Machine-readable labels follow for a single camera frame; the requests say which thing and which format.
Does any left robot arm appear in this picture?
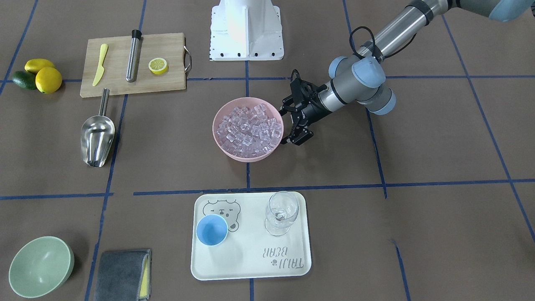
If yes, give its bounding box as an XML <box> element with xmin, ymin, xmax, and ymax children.
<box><xmin>279</xmin><ymin>0</ymin><xmax>532</xmax><ymax>145</ymax></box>

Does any green avocado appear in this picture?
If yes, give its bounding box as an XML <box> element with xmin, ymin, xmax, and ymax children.
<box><xmin>12</xmin><ymin>71</ymin><xmax>38</xmax><ymax>91</ymax></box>

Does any yellow plastic knife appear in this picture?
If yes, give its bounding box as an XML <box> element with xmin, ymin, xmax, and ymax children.
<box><xmin>92</xmin><ymin>43</ymin><xmax>109</xmax><ymax>87</ymax></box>

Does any metal ice scoop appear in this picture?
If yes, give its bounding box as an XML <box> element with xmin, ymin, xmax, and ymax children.
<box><xmin>80</xmin><ymin>88</ymin><xmax>115</xmax><ymax>168</ymax></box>

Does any clear ice cubes pile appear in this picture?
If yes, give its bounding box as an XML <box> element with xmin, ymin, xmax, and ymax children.
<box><xmin>214</xmin><ymin>104</ymin><xmax>283</xmax><ymax>159</ymax></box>

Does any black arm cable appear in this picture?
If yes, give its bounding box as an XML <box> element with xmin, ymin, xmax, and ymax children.
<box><xmin>349</xmin><ymin>26</ymin><xmax>418</xmax><ymax>63</ymax></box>

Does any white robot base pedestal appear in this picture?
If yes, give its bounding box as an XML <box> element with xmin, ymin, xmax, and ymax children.
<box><xmin>209</xmin><ymin>0</ymin><xmax>285</xmax><ymax>61</ymax></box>

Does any clear wine glass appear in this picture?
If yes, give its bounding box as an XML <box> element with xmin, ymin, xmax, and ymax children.
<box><xmin>265</xmin><ymin>191</ymin><xmax>300</xmax><ymax>237</ymax></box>

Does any cream bear tray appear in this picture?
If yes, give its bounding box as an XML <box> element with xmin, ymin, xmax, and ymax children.
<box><xmin>191</xmin><ymin>191</ymin><xmax>313</xmax><ymax>281</ymax></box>

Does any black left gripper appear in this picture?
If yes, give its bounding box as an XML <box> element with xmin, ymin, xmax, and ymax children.
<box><xmin>279</xmin><ymin>79</ymin><xmax>331</xmax><ymax>145</ymax></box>

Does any yellow lemon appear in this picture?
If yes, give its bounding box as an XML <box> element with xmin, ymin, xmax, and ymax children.
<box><xmin>24</xmin><ymin>59</ymin><xmax>55</xmax><ymax>75</ymax></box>
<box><xmin>35</xmin><ymin>67</ymin><xmax>63</xmax><ymax>94</ymax></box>

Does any blue plastic cup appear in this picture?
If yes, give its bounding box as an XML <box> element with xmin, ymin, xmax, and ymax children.
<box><xmin>196</xmin><ymin>214</ymin><xmax>229</xmax><ymax>246</ymax></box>

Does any wooden cutting board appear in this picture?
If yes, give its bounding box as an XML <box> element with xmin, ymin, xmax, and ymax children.
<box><xmin>80</xmin><ymin>33</ymin><xmax>192</xmax><ymax>99</ymax></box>

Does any metal cylinder muddler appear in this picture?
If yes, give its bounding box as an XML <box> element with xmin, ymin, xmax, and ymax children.
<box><xmin>125</xmin><ymin>29</ymin><xmax>142</xmax><ymax>83</ymax></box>

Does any half lemon slice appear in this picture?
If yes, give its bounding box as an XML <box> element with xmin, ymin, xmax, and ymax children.
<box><xmin>148</xmin><ymin>57</ymin><xmax>168</xmax><ymax>75</ymax></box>

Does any pink bowl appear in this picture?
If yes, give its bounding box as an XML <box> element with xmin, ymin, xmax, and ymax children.
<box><xmin>212</xmin><ymin>97</ymin><xmax>284</xmax><ymax>163</ymax></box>

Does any green bowl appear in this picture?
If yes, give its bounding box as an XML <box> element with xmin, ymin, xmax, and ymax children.
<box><xmin>8</xmin><ymin>236</ymin><xmax>74</xmax><ymax>298</ymax></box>

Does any grey folded cloth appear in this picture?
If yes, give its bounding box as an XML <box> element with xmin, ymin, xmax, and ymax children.
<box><xmin>94</xmin><ymin>248</ymin><xmax>152</xmax><ymax>301</ymax></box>

